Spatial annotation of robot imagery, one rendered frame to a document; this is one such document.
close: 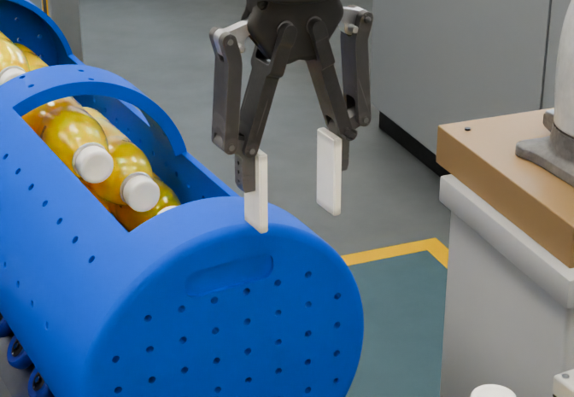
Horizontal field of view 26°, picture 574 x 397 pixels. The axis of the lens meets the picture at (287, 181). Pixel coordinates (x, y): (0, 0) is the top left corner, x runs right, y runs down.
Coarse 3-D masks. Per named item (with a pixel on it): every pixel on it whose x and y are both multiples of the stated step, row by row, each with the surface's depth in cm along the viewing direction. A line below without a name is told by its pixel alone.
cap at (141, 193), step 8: (136, 176) 140; (144, 176) 140; (128, 184) 139; (136, 184) 138; (144, 184) 139; (152, 184) 139; (128, 192) 138; (136, 192) 139; (144, 192) 139; (152, 192) 140; (128, 200) 139; (136, 200) 139; (144, 200) 140; (152, 200) 140; (136, 208) 139; (144, 208) 140
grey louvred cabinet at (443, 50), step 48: (384, 0) 421; (432, 0) 388; (480, 0) 361; (528, 0) 337; (384, 48) 426; (432, 48) 394; (480, 48) 365; (528, 48) 341; (384, 96) 433; (432, 96) 399; (480, 96) 370; (528, 96) 345; (432, 144) 404
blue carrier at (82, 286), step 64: (0, 0) 178; (64, 64) 184; (0, 128) 134; (128, 128) 165; (0, 192) 126; (64, 192) 118; (192, 192) 148; (0, 256) 123; (64, 256) 112; (128, 256) 106; (192, 256) 105; (256, 256) 108; (320, 256) 111; (64, 320) 109; (128, 320) 104; (192, 320) 107; (256, 320) 111; (320, 320) 114; (64, 384) 109; (128, 384) 106; (192, 384) 110; (256, 384) 113; (320, 384) 117
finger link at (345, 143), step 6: (348, 108) 104; (354, 108) 104; (348, 114) 103; (354, 114) 103; (330, 120) 104; (354, 120) 103; (330, 126) 104; (354, 126) 103; (336, 132) 103; (342, 138) 103; (342, 144) 103; (348, 144) 104; (342, 150) 104; (348, 150) 104; (342, 156) 104; (348, 156) 104; (342, 162) 104; (342, 168) 104
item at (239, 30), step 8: (248, 16) 96; (240, 24) 95; (216, 32) 95; (232, 32) 95; (240, 32) 95; (248, 32) 95; (216, 40) 95; (240, 40) 95; (216, 48) 96; (240, 48) 95
